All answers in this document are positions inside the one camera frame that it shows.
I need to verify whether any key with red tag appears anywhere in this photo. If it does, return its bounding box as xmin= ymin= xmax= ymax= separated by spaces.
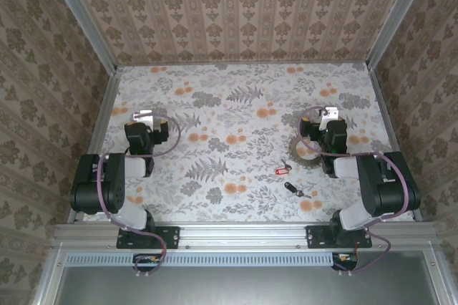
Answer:
xmin=274 ymin=158 xmax=292 ymax=175

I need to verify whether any key with black fob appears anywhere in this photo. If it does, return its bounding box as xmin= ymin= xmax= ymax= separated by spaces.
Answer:
xmin=283 ymin=181 xmax=313 ymax=200

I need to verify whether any grey metal panel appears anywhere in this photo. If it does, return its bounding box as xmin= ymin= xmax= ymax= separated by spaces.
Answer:
xmin=55 ymin=251 xmax=442 ymax=305

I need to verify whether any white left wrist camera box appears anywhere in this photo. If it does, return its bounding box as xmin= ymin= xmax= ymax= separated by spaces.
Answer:
xmin=131 ymin=110 xmax=155 ymax=131

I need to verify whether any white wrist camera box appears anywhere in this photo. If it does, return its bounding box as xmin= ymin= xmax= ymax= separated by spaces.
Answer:
xmin=319 ymin=105 xmax=340 ymax=122
xmin=131 ymin=110 xmax=155 ymax=131

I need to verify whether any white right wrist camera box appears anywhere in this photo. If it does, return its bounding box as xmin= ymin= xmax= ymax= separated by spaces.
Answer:
xmin=319 ymin=105 xmax=340 ymax=122

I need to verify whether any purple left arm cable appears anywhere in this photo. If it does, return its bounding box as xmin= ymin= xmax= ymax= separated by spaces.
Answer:
xmin=96 ymin=113 xmax=182 ymax=279

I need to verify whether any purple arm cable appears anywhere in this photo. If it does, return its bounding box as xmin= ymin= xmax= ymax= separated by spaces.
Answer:
xmin=96 ymin=113 xmax=182 ymax=279
xmin=298 ymin=106 xmax=412 ymax=277

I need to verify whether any aluminium side rail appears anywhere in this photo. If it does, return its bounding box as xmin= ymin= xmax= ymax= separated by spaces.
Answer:
xmin=367 ymin=64 xmax=425 ymax=223
xmin=67 ymin=67 xmax=125 ymax=223

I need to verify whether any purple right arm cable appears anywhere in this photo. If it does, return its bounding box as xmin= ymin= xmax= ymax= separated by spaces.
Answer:
xmin=298 ymin=106 xmax=412 ymax=277

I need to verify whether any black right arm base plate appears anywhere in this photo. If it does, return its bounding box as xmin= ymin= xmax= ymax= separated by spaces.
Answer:
xmin=306 ymin=225 xmax=373 ymax=250

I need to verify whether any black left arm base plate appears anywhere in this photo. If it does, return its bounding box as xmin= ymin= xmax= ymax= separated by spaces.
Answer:
xmin=116 ymin=225 xmax=180 ymax=250

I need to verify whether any thin aluminium back rail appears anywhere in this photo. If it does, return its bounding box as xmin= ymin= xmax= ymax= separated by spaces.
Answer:
xmin=116 ymin=62 xmax=369 ymax=69

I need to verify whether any small wired connector board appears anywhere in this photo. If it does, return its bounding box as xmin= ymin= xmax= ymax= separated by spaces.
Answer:
xmin=331 ymin=252 xmax=359 ymax=272
xmin=132 ymin=253 xmax=162 ymax=273

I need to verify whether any aluminium corner post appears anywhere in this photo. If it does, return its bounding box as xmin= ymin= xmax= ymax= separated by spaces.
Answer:
xmin=41 ymin=0 xmax=119 ymax=74
xmin=365 ymin=0 xmax=436 ymax=69

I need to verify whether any wide aluminium front rail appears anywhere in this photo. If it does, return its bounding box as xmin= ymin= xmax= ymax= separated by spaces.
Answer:
xmin=53 ymin=221 xmax=443 ymax=249

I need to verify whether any grey slotted cable duct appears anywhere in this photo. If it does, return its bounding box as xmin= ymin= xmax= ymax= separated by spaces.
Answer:
xmin=65 ymin=251 xmax=336 ymax=268

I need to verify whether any aluminium frame bar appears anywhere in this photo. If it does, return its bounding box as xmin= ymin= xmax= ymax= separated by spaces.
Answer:
xmin=425 ymin=247 xmax=458 ymax=305
xmin=31 ymin=243 xmax=69 ymax=305

